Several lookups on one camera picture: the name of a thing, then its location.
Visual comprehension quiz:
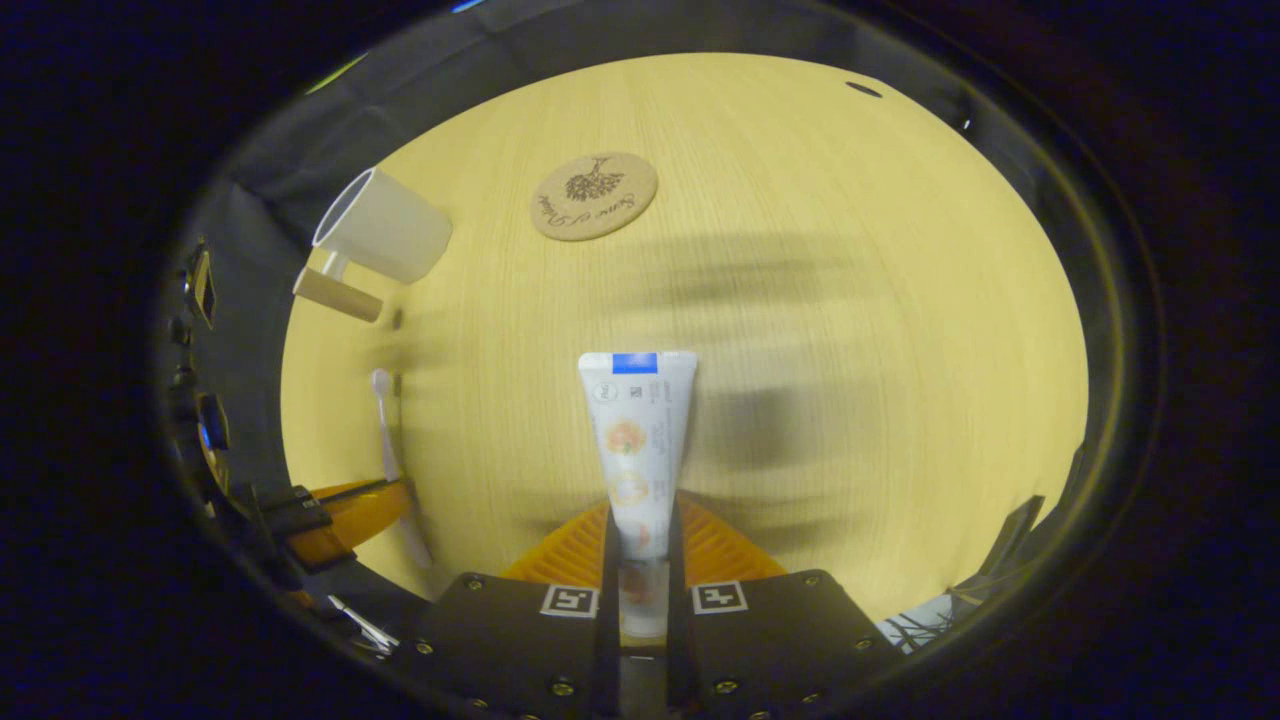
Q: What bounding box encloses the white toothbrush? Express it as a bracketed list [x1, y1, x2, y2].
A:
[371, 368, 436, 571]

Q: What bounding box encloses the round cork coaster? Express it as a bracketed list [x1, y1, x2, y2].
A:
[530, 152, 659, 242]

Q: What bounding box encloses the white cup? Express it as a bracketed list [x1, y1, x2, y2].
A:
[292, 167, 453, 323]

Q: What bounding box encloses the black cable bundle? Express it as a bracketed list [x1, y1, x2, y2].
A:
[885, 598, 976, 653]

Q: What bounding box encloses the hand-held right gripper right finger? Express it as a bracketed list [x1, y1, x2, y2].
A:
[667, 490, 898, 720]

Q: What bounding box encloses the white toothpaste tube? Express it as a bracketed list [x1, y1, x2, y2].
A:
[577, 350, 699, 641]

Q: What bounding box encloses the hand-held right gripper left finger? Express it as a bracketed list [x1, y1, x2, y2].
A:
[393, 500, 624, 720]

